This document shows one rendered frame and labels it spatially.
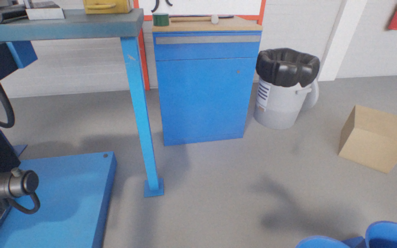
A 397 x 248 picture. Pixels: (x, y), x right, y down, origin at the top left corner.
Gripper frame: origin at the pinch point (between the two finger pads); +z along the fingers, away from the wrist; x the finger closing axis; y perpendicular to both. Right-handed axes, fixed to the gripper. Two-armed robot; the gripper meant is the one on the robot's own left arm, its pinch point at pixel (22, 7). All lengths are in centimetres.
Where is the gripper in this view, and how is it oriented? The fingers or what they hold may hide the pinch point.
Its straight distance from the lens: 97.0
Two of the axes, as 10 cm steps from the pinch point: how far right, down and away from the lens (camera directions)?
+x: -9.8, 0.9, -1.6
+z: -0.1, 8.3, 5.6
